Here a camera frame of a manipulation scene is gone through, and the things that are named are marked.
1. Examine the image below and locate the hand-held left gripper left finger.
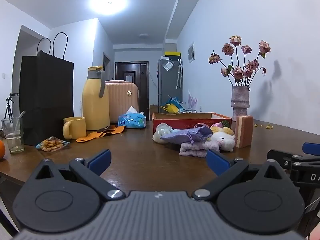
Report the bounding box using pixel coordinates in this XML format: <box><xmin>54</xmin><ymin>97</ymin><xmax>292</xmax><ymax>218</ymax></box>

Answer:
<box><xmin>35</xmin><ymin>149</ymin><xmax>125</xmax><ymax>201</ymax></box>

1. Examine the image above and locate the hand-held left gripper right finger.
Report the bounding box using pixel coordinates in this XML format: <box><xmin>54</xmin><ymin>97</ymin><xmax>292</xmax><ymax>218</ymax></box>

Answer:
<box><xmin>192</xmin><ymin>149</ymin><xmax>284</xmax><ymax>201</ymax></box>

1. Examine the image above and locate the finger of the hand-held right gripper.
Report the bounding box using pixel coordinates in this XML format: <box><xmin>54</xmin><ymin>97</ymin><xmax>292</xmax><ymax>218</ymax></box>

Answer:
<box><xmin>302</xmin><ymin>142</ymin><xmax>320</xmax><ymax>156</ymax></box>
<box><xmin>267</xmin><ymin>149</ymin><xmax>294</xmax><ymax>168</ymax></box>

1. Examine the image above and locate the white plush toy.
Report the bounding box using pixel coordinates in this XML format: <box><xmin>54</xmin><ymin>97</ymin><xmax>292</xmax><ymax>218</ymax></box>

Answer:
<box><xmin>211</xmin><ymin>131</ymin><xmax>236</xmax><ymax>152</ymax></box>

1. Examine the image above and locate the purple towel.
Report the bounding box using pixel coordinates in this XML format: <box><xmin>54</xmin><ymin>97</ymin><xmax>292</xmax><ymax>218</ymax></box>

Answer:
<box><xmin>179</xmin><ymin>141</ymin><xmax>220</xmax><ymax>158</ymax></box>

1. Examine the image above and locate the yellow sponge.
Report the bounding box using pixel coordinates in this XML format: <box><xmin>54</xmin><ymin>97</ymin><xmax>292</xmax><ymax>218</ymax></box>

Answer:
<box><xmin>210</xmin><ymin>126</ymin><xmax>235</xmax><ymax>135</ymax></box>

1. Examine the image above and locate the pink hair tie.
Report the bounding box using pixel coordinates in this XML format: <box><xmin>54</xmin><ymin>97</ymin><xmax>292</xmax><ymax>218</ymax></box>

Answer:
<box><xmin>195</xmin><ymin>122</ymin><xmax>223</xmax><ymax>128</ymax></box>

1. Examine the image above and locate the pink scrub sponge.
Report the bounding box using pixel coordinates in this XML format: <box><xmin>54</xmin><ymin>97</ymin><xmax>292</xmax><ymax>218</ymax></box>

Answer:
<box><xmin>236</xmin><ymin>115</ymin><xmax>254</xmax><ymax>148</ymax></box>

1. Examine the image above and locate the purple drawstring pouch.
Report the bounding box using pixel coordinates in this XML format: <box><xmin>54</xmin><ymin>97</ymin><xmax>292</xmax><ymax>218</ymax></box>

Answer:
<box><xmin>160</xmin><ymin>126</ymin><xmax>214</xmax><ymax>145</ymax></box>

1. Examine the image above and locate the red cardboard box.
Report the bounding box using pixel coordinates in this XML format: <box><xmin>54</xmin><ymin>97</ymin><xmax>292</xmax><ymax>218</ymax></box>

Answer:
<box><xmin>152</xmin><ymin>112</ymin><xmax>232</xmax><ymax>133</ymax></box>

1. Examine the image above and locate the white green bath puff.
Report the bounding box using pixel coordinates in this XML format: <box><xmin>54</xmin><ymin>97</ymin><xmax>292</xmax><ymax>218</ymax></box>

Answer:
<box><xmin>153</xmin><ymin>123</ymin><xmax>173</xmax><ymax>144</ymax></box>

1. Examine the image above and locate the yellow mug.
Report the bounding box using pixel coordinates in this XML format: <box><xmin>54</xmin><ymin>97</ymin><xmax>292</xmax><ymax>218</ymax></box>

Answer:
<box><xmin>62</xmin><ymin>117</ymin><xmax>87</xmax><ymax>140</ymax></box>

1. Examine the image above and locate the light blue tissue pack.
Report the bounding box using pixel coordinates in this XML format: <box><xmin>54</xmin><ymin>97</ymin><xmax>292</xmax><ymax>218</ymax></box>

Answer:
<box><xmin>117</xmin><ymin>106</ymin><xmax>147</xmax><ymax>129</ymax></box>

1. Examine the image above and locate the clear snack bag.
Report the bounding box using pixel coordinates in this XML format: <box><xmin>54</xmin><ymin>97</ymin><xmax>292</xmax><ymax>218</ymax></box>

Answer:
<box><xmin>35</xmin><ymin>136</ymin><xmax>70</xmax><ymax>152</ymax></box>

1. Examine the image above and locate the yellow thermos jug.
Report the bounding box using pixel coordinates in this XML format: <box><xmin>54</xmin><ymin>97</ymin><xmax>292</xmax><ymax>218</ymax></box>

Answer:
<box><xmin>82</xmin><ymin>66</ymin><xmax>110</xmax><ymax>131</ymax></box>

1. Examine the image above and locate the pink ribbed suitcase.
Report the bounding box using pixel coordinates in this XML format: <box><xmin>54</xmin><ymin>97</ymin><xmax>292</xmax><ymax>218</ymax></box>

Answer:
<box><xmin>105</xmin><ymin>80</ymin><xmax>139</xmax><ymax>123</ymax></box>

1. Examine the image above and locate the pale purple sticks bundle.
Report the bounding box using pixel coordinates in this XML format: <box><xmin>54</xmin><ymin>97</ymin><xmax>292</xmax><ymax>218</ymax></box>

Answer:
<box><xmin>188</xmin><ymin>89</ymin><xmax>198</xmax><ymax>111</ymax></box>

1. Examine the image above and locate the pink textured vase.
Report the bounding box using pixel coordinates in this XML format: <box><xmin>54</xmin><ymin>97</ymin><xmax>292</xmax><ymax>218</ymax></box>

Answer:
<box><xmin>231</xmin><ymin>85</ymin><xmax>250</xmax><ymax>130</ymax></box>

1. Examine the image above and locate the yellow blue toy pile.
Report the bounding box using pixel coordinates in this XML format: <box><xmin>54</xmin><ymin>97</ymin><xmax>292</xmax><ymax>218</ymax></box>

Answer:
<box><xmin>160</xmin><ymin>96</ymin><xmax>185</xmax><ymax>113</ymax></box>

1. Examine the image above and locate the black paper bag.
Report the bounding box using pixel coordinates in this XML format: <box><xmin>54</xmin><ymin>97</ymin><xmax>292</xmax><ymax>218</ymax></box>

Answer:
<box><xmin>19</xmin><ymin>32</ymin><xmax>74</xmax><ymax>146</ymax></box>

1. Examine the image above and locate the clear drinking straw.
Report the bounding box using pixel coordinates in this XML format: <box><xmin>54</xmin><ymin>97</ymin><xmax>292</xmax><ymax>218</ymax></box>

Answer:
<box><xmin>14</xmin><ymin>110</ymin><xmax>26</xmax><ymax>136</ymax></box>

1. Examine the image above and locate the drinking glass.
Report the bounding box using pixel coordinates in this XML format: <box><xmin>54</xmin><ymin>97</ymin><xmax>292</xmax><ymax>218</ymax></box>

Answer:
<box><xmin>1</xmin><ymin>117</ymin><xmax>25</xmax><ymax>154</ymax></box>

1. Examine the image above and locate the grey refrigerator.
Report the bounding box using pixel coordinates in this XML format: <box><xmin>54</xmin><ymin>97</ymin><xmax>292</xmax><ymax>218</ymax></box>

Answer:
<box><xmin>157</xmin><ymin>59</ymin><xmax>183</xmax><ymax>107</ymax></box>

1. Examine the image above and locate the dark wooden entrance door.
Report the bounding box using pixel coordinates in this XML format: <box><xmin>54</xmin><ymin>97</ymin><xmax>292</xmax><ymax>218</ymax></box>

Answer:
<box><xmin>115</xmin><ymin>61</ymin><xmax>149</xmax><ymax>115</ymax></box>

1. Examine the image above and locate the bunch of dried pink roses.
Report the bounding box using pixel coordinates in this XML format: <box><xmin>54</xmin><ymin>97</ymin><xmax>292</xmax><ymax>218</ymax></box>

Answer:
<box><xmin>209</xmin><ymin>35</ymin><xmax>271</xmax><ymax>87</ymax></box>

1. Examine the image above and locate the side room door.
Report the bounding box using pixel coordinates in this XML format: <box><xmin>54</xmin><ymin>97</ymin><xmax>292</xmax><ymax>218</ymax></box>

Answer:
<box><xmin>103</xmin><ymin>52</ymin><xmax>111</xmax><ymax>81</ymax></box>

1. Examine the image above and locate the white folded umbrella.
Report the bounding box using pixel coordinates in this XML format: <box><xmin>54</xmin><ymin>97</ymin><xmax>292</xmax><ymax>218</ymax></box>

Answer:
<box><xmin>176</xmin><ymin>59</ymin><xmax>182</xmax><ymax>90</ymax></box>

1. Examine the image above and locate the bright round ceiling light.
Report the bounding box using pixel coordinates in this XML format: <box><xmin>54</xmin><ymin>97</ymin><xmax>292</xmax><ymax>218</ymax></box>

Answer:
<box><xmin>89</xmin><ymin>0</ymin><xmax>129</xmax><ymax>15</ymax></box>

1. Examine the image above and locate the orange brown cloth strap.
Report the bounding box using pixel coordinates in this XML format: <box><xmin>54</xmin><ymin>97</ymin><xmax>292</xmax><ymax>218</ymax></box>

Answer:
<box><xmin>76</xmin><ymin>125</ymin><xmax>127</xmax><ymax>143</ymax></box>

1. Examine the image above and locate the black camera tripod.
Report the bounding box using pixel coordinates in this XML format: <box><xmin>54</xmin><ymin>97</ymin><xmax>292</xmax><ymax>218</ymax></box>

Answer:
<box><xmin>5</xmin><ymin>93</ymin><xmax>20</xmax><ymax>118</ymax></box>

